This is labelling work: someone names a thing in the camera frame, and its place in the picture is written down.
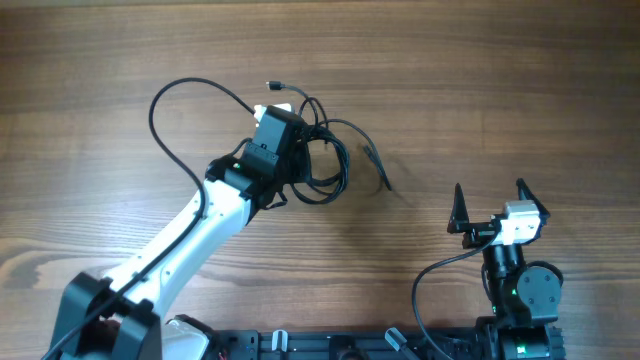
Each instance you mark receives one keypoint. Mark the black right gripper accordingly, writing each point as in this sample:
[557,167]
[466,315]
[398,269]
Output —
[478,232]

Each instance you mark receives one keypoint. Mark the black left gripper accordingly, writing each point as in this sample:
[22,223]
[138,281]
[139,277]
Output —
[303,164]

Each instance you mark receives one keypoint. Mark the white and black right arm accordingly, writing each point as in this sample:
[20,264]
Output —
[525,296]

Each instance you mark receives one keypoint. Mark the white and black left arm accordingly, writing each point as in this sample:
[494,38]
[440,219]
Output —
[123,314]

